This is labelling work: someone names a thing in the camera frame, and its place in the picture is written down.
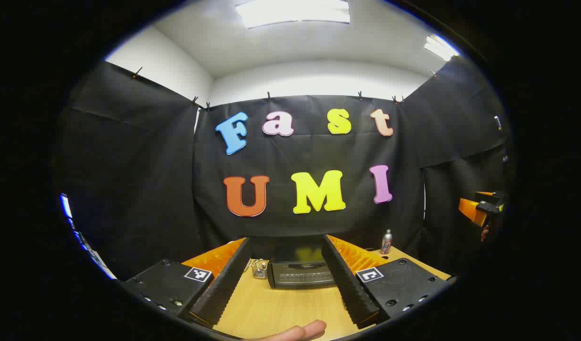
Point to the silver printed bottle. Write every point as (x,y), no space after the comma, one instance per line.
(386,242)

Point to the computer monitor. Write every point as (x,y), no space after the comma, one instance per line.
(66,205)

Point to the small ceiling light panel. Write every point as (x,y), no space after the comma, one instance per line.
(440,47)

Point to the large ceiling light panel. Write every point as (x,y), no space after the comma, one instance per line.
(293,12)

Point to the black electric oven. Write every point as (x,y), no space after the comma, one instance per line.
(300,274)

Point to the black backdrop cloth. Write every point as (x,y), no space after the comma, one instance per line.
(139,166)

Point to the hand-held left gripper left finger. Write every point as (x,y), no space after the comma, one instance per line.
(224,289)

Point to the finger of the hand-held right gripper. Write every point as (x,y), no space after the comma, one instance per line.
(487,193)
(471,210)

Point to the white side desk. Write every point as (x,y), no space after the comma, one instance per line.
(94,255)

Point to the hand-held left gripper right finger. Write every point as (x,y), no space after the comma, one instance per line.
(349,289)

